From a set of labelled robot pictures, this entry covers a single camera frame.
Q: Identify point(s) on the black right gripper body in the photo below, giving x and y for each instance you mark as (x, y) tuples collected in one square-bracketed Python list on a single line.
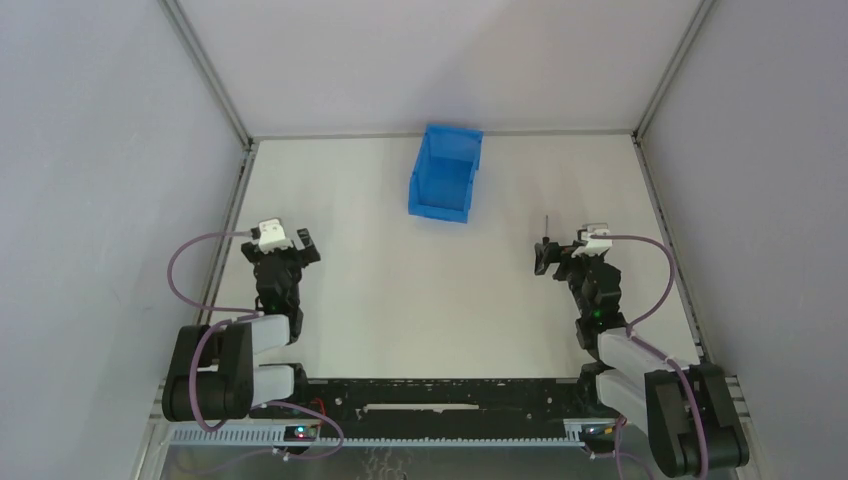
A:
[(569, 253)]

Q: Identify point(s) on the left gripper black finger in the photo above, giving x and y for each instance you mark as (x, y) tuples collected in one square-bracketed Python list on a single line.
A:
[(308, 253), (250, 251)]

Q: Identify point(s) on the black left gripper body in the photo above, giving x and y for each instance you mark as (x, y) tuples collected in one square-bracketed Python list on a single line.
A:
[(285, 257)]

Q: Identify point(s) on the black yellow handled screwdriver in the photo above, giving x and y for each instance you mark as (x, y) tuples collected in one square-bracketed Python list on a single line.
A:
[(546, 228)]

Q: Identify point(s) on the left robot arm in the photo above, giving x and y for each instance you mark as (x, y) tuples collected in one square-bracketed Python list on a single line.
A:
[(214, 374)]

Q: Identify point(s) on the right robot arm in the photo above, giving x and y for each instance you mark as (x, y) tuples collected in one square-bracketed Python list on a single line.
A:
[(684, 408)]

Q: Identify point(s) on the blue plastic storage bin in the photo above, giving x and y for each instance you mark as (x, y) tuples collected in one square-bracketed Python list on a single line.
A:
[(442, 181)]

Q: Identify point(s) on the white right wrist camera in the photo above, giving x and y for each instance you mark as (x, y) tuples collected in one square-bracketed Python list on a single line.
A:
[(593, 239)]

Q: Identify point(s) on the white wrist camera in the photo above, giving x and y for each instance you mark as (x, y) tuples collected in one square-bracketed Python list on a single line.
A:
[(270, 235), (593, 239)]

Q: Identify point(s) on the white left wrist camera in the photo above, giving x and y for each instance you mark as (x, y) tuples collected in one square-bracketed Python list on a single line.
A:
[(270, 235)]

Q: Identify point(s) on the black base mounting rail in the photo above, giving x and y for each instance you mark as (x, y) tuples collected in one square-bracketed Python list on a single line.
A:
[(447, 409)]

